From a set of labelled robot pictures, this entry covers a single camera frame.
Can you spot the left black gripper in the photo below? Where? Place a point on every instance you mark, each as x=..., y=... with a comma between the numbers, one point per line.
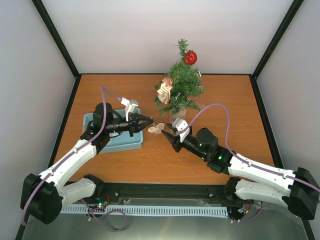
x=134, y=122

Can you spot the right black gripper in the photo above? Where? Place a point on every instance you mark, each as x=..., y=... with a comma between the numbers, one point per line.
x=173, y=140

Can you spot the clear plastic battery box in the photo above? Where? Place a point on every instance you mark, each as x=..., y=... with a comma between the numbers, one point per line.
x=173, y=118

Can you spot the beige wooden heart ornament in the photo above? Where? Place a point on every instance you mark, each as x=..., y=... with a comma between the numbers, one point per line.
x=156, y=128

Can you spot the snowman ornament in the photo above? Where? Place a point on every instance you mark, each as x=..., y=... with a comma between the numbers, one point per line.
x=164, y=91

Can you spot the small green christmas tree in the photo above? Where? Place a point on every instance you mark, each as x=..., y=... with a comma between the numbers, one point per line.
x=183, y=46

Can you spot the red ball ornament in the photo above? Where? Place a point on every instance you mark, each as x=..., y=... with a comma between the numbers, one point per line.
x=190, y=57

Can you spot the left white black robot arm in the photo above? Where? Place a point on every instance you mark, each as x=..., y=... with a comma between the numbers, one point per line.
x=46, y=194

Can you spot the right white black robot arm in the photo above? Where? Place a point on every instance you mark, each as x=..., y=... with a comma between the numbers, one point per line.
x=295, y=190

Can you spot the blue plastic basket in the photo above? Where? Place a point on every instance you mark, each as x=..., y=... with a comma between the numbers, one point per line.
x=117, y=143

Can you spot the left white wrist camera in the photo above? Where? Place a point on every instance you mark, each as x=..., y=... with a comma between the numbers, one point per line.
x=130, y=106

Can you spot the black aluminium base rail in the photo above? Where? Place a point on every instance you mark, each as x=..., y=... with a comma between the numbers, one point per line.
x=224, y=195

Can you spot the light blue cable duct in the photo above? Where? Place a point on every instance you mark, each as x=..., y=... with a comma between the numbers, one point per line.
x=162, y=211

